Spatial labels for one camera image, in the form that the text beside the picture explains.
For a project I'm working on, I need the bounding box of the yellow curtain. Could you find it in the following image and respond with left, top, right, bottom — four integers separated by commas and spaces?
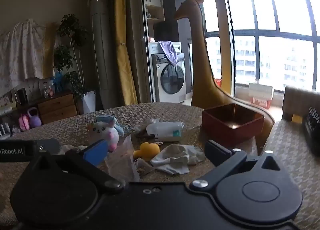
114, 0, 138, 105

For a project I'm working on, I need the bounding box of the white floral hanging cloth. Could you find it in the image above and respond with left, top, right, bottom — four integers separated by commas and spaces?
0, 18, 47, 88

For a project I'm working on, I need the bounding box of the large clear plastic bag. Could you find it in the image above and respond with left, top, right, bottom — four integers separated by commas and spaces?
104, 135, 140, 183

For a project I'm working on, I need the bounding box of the white planter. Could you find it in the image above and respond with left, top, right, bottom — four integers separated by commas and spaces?
81, 90, 97, 114

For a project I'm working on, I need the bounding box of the yellow duck toy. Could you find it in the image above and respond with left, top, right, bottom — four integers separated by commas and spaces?
133, 142, 160, 162

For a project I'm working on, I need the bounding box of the purple kettlebell toy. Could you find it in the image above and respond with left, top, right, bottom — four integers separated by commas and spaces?
27, 107, 42, 128

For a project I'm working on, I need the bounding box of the red printed carton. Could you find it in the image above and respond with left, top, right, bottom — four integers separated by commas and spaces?
252, 97, 272, 109

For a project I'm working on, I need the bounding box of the white plush toy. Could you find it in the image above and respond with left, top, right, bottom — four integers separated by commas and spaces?
87, 117, 120, 152

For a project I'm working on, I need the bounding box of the black framed window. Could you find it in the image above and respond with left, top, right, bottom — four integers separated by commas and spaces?
200, 0, 320, 93

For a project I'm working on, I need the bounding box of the white washing machine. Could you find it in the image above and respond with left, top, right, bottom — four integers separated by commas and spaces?
149, 42, 187, 103

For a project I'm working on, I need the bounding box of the blue printed face mask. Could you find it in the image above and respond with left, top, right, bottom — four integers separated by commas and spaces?
96, 116, 129, 137

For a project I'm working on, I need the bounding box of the wooden cabinet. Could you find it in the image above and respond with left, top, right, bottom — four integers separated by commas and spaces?
37, 91, 78, 124

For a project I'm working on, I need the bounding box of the purple cloth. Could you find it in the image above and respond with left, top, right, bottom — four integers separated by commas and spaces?
158, 41, 179, 67

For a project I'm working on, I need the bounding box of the red square box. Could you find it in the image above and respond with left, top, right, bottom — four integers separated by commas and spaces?
202, 103, 265, 148

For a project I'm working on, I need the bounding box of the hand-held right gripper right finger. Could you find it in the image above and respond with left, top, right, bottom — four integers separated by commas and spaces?
190, 140, 285, 192

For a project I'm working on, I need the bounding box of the blue plastic toy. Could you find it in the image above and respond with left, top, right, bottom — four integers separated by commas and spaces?
53, 71, 63, 92

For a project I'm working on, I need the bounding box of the yellow hanging cloth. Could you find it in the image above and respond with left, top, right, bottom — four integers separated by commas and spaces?
44, 22, 58, 78

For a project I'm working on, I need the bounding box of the clear bag with brown contents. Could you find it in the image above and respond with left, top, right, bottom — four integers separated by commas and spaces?
135, 119, 160, 137

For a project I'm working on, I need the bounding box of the white cardboard box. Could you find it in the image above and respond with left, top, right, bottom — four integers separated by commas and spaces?
249, 83, 273, 100

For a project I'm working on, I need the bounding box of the pink toy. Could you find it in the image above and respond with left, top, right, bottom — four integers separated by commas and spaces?
18, 113, 30, 131

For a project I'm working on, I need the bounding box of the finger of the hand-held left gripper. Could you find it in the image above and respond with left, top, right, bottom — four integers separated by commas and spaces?
32, 138, 60, 156

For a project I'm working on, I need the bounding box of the black beaded massager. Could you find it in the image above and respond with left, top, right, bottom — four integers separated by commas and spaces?
304, 107, 320, 150

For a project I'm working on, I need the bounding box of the green potted plant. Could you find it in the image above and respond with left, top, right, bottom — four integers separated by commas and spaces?
54, 14, 88, 98

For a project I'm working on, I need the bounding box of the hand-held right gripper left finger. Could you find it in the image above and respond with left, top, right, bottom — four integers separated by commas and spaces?
65, 139, 126, 193

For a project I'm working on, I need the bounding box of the white teal wipes pack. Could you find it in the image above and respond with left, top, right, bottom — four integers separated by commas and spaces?
146, 121, 185, 142

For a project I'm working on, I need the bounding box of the yellow giraffe-shaped chair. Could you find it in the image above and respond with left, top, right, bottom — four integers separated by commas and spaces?
174, 0, 275, 145

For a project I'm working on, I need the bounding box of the white standing air conditioner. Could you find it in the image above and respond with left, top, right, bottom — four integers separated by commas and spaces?
87, 0, 118, 114

